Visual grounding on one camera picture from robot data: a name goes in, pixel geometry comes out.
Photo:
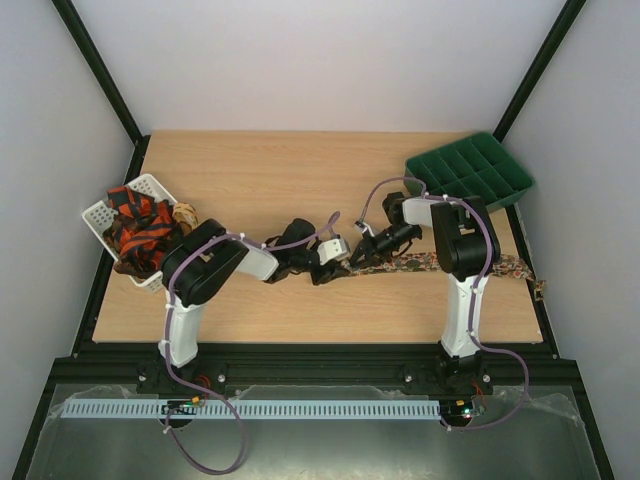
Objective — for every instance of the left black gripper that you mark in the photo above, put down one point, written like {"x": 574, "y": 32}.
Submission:
{"x": 330, "y": 273}

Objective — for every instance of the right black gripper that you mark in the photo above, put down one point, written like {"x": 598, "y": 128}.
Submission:
{"x": 373, "y": 245}

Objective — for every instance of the floral patterned tie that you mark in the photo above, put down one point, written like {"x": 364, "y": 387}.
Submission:
{"x": 507, "y": 266}

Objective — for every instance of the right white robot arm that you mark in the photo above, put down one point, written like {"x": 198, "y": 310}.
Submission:
{"x": 466, "y": 248}

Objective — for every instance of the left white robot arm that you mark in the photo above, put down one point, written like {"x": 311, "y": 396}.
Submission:
{"x": 198, "y": 267}

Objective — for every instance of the green divided organizer tray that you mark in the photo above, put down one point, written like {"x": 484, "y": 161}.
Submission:
{"x": 477, "y": 165}

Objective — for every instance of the brown tan patterned tie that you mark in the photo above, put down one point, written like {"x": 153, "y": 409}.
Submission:
{"x": 185, "y": 213}

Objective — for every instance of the orange navy striped tie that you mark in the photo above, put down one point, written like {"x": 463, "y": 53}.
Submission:
{"x": 141, "y": 231}

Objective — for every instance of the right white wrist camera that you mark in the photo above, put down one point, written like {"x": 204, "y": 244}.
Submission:
{"x": 364, "y": 228}

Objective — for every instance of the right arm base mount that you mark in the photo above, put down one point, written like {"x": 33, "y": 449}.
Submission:
{"x": 444, "y": 380}

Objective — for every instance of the white slotted cable duct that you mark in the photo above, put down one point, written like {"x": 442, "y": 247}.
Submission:
{"x": 254, "y": 409}

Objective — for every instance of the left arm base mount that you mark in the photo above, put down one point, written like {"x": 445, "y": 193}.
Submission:
{"x": 154, "y": 378}

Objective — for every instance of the black aluminium frame rail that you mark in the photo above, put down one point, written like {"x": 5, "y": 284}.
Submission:
{"x": 312, "y": 365}

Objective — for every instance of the left black frame post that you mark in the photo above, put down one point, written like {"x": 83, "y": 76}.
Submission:
{"x": 89, "y": 51}

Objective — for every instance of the black frame post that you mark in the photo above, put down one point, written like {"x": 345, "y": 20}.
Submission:
{"x": 546, "y": 52}
{"x": 89, "y": 51}

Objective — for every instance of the right black frame post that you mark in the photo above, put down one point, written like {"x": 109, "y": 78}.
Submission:
{"x": 546, "y": 52}

